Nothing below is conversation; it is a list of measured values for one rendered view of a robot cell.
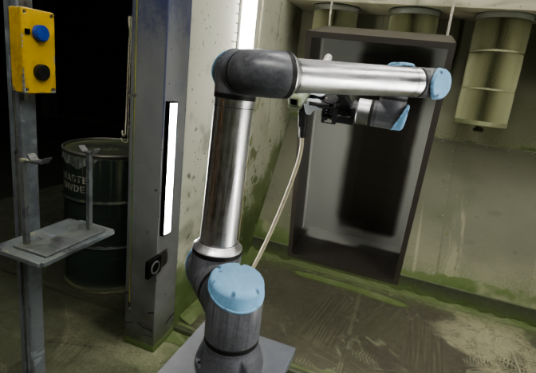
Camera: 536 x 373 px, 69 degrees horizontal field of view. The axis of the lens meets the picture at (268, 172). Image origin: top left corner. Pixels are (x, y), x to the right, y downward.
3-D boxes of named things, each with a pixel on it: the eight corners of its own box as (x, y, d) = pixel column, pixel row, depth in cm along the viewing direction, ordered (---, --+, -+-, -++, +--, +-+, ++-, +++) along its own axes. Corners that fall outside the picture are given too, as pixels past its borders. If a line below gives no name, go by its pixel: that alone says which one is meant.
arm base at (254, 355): (246, 400, 97) (250, 367, 94) (180, 374, 103) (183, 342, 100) (272, 353, 114) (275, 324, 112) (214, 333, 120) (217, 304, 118)
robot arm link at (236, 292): (214, 358, 96) (219, 295, 92) (195, 317, 111) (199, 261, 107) (269, 345, 103) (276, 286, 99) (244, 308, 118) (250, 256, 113)
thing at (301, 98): (298, 152, 138) (301, 92, 125) (285, 151, 140) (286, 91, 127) (330, 100, 175) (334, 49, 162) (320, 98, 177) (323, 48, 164)
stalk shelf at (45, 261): (69, 221, 156) (69, 217, 156) (114, 234, 149) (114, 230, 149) (-7, 249, 128) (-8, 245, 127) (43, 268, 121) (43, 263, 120)
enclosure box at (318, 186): (304, 224, 248) (325, 25, 197) (401, 248, 230) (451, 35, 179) (287, 255, 218) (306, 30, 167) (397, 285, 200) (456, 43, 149)
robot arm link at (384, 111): (410, 103, 134) (403, 131, 136) (373, 97, 137) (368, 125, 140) (411, 103, 125) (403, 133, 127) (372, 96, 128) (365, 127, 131)
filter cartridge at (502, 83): (495, 140, 285) (525, 22, 267) (513, 147, 251) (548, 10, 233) (443, 134, 293) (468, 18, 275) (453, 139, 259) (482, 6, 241)
